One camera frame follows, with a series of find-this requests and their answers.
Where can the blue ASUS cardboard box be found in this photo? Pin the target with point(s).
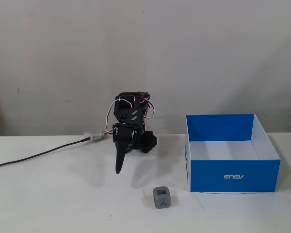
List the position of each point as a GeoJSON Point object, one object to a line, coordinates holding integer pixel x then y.
{"type": "Point", "coordinates": [232, 174]}

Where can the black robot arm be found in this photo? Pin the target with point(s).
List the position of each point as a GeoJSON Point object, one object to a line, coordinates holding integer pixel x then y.
{"type": "Point", "coordinates": [126, 114]}

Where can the gray cube block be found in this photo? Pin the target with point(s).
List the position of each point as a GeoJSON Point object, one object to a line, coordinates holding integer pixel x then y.
{"type": "Point", "coordinates": [162, 198]}

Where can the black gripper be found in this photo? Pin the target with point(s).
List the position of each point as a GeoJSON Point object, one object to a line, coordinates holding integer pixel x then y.
{"type": "Point", "coordinates": [124, 133]}

